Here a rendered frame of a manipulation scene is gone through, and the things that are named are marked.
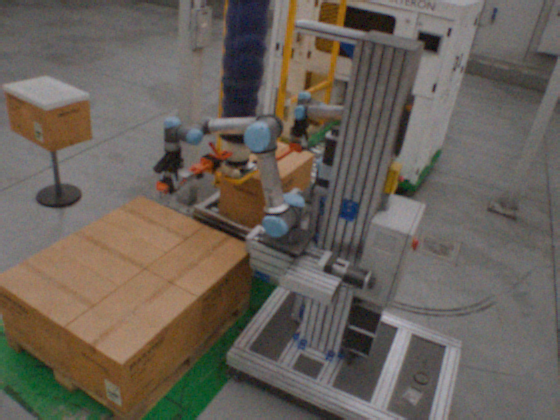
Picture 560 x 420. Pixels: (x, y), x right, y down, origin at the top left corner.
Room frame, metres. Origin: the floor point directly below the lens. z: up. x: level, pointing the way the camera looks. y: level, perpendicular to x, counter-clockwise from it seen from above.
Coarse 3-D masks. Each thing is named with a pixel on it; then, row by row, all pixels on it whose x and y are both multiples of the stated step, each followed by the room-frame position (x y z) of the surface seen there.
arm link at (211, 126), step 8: (208, 120) 2.19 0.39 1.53; (216, 120) 2.17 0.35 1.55; (224, 120) 2.15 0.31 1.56; (232, 120) 2.13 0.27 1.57; (240, 120) 2.11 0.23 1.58; (248, 120) 2.09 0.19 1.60; (256, 120) 2.07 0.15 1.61; (280, 120) 2.02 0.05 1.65; (208, 128) 2.15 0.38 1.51; (216, 128) 2.14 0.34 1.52; (224, 128) 2.12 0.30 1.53; (232, 128) 2.11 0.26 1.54; (240, 128) 2.09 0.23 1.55
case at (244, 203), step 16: (288, 160) 3.07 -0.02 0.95; (304, 160) 3.11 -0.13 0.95; (224, 176) 2.85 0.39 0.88; (256, 176) 2.78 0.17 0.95; (288, 176) 2.88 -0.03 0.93; (304, 176) 3.12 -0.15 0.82; (224, 192) 2.85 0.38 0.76; (240, 192) 2.79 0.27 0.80; (256, 192) 2.74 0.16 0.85; (288, 192) 2.91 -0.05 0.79; (224, 208) 2.84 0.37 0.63; (240, 208) 2.79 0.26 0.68; (256, 208) 2.74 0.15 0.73; (256, 224) 2.73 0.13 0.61
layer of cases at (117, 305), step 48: (96, 240) 2.40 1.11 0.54; (144, 240) 2.47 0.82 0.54; (192, 240) 2.55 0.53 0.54; (0, 288) 1.89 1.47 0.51; (48, 288) 1.92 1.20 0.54; (96, 288) 1.98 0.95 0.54; (144, 288) 2.03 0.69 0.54; (192, 288) 2.09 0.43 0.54; (240, 288) 2.45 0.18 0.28; (48, 336) 1.73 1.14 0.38; (96, 336) 1.64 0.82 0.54; (144, 336) 1.69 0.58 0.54; (192, 336) 1.99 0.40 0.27; (96, 384) 1.58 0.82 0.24; (144, 384) 1.62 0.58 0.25
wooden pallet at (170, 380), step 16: (240, 304) 2.46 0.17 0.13; (224, 320) 2.29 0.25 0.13; (208, 336) 2.13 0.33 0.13; (32, 352) 1.81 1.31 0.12; (192, 352) 1.99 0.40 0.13; (176, 368) 1.85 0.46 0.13; (64, 384) 1.70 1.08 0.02; (80, 384) 1.64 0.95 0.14; (160, 384) 1.73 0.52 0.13; (144, 400) 1.61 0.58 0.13; (128, 416) 1.50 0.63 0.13
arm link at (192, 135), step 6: (180, 126) 2.10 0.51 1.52; (186, 126) 2.10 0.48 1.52; (192, 126) 2.11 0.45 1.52; (198, 126) 2.13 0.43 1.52; (180, 132) 2.07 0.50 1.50; (186, 132) 2.06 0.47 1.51; (192, 132) 2.06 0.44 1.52; (198, 132) 2.06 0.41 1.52; (180, 138) 2.07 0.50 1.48; (186, 138) 2.05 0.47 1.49; (192, 138) 2.04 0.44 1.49; (198, 138) 2.06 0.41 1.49; (192, 144) 2.05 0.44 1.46; (198, 144) 2.06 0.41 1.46
